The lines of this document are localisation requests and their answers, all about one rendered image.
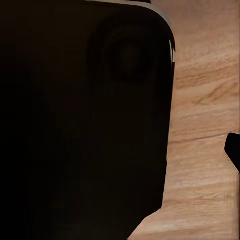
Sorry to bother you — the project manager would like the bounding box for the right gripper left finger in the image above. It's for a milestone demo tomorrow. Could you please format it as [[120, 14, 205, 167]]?
[[0, 133, 26, 192]]

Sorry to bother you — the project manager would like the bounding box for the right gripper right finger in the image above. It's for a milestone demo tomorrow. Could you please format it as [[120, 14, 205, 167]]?
[[225, 133, 240, 172]]

